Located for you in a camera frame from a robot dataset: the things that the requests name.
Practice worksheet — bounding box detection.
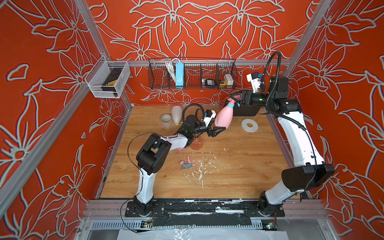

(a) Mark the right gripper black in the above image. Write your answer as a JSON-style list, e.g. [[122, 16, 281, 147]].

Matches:
[[230, 90, 276, 110]]

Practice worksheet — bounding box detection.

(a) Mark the opaque pink spray bottle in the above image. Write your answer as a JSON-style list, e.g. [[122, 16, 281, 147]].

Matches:
[[215, 103, 234, 128]]

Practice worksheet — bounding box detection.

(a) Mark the pink blue spray nozzle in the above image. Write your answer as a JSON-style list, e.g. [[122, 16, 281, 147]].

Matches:
[[227, 95, 241, 108]]

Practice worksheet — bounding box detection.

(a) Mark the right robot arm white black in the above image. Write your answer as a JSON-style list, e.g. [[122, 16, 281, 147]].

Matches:
[[239, 51, 336, 217]]

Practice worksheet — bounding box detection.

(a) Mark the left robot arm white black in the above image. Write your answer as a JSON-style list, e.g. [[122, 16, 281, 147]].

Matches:
[[125, 104, 227, 217]]

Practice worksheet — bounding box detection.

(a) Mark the transparent pink spray bottle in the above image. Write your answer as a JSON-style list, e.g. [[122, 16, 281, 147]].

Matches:
[[190, 137, 204, 151]]

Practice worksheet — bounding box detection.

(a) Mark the white spray bottle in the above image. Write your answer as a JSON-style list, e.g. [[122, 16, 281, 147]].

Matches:
[[171, 106, 183, 126]]

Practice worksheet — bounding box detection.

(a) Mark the pink grey spray nozzle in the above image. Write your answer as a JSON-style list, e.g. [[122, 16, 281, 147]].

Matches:
[[172, 154, 195, 170]]

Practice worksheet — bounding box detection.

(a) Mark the black orange tool case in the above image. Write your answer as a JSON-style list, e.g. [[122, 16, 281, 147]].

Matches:
[[224, 100, 261, 117]]

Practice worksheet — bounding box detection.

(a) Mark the white tape roll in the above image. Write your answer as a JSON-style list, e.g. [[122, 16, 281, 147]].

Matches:
[[241, 119, 259, 133]]

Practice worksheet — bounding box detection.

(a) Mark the white small box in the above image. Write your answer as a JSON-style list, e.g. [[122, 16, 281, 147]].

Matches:
[[224, 74, 234, 87]]

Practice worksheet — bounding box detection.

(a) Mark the black round device with label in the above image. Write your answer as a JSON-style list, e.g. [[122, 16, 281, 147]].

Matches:
[[202, 79, 217, 89]]

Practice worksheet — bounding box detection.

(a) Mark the clear tape roll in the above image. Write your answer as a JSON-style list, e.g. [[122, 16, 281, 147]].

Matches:
[[161, 114, 173, 128]]

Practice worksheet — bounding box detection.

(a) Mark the light blue box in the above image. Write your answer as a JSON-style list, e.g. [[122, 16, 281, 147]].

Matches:
[[175, 62, 184, 89]]

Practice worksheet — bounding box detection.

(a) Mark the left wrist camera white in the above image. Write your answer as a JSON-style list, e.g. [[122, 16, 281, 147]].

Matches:
[[203, 110, 217, 127]]

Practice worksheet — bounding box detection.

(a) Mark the black wire basket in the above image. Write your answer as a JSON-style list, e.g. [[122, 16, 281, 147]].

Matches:
[[148, 58, 238, 90]]

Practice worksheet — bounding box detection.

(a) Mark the white cable bundle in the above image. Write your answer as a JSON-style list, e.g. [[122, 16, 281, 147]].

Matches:
[[165, 59, 178, 83]]

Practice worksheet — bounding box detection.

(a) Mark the clear plastic wall bin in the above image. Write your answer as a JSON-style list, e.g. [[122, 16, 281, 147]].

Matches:
[[85, 56, 131, 99]]

